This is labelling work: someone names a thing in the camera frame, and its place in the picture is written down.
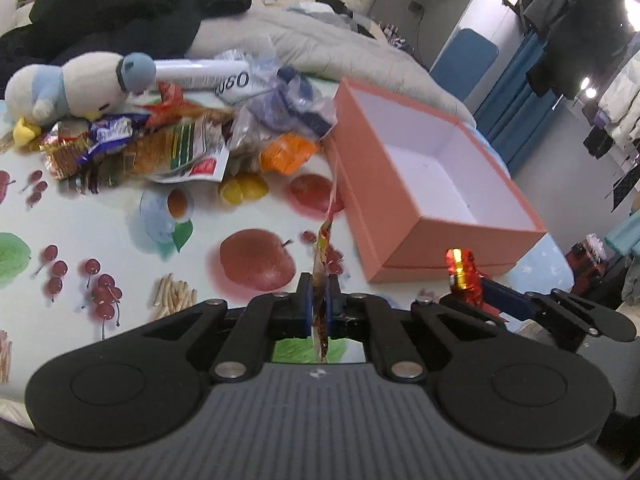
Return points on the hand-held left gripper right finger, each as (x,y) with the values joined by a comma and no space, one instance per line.
(334,310)

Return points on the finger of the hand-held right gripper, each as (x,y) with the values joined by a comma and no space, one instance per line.
(470,307)
(505,302)

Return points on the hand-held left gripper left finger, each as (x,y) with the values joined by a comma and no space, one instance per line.
(303,310)

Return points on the red gold candy packet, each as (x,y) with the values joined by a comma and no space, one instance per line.
(462,270)

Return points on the red yellow snack packet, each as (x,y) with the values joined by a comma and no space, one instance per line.
(322,270)

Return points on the pink cardboard box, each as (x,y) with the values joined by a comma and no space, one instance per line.
(400,240)

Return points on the clear brown snack packet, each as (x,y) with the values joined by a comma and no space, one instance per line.
(247,135)

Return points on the red orange snack packet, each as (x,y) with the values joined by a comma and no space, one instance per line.
(172,105)

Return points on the blue purple snack packet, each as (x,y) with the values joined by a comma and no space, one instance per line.
(112,135)

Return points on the gold red wafer packet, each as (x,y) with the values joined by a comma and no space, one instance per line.
(62,152)

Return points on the red suitcase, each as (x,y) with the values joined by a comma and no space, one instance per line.
(585,270)

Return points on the light blue garment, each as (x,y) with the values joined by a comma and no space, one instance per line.
(625,232)

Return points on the blue curtain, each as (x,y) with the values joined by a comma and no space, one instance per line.
(520,100)

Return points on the clear blue printed plastic bag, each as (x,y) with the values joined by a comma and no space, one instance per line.
(280,90)

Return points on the fruit printed mat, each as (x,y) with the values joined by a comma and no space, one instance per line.
(100,220)

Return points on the blue chair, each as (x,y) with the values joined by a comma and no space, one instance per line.
(462,65)

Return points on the grey duvet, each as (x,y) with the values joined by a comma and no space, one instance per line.
(340,55)

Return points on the white tube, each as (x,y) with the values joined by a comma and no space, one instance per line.
(200,75)

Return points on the black hanging coat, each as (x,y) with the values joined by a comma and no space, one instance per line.
(585,35)

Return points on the cluttered bedside table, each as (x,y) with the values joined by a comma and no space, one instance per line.
(397,35)

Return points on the pile of clothes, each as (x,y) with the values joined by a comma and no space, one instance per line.
(335,7)

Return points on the white blue plush penguin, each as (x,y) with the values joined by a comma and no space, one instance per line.
(75,85)

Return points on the black jacket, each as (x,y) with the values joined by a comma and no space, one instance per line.
(125,5)

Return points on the black wall charger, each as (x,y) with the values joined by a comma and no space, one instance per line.
(416,8)

